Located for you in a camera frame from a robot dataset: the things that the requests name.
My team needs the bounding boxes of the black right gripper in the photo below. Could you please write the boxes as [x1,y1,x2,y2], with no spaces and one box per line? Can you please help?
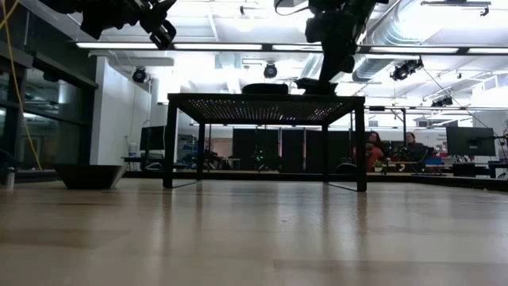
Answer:
[304,10,378,87]

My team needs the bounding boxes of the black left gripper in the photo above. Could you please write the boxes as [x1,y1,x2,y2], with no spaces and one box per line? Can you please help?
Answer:
[79,0,179,52]

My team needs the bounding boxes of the black wavy square mini plate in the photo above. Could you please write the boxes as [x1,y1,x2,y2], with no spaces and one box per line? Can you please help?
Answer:
[241,83,290,95]
[54,164,129,191]

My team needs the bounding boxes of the overhead LED light bar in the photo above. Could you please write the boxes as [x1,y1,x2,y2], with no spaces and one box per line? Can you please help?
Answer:
[75,41,508,56]

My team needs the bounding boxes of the black perforated metal shelf riser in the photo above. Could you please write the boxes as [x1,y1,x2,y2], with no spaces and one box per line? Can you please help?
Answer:
[162,92,368,193]

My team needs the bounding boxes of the black room divider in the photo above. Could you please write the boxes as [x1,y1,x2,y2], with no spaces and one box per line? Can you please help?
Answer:
[232,127,354,172]

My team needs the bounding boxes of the person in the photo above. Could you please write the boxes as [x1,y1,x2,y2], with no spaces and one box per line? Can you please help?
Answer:
[402,131,436,172]
[352,130,388,172]

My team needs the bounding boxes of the black monitor on stand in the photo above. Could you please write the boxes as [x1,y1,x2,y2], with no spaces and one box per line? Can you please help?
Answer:
[139,125,166,152]

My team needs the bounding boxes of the black computer monitor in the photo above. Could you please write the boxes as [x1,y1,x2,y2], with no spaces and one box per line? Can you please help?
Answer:
[445,126,497,157]

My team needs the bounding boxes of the yellow hanging cable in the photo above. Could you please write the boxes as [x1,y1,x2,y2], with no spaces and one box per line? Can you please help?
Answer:
[0,0,44,172]

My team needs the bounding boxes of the black aluminium frame rail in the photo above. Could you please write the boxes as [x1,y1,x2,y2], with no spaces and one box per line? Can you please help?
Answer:
[122,169,508,191]

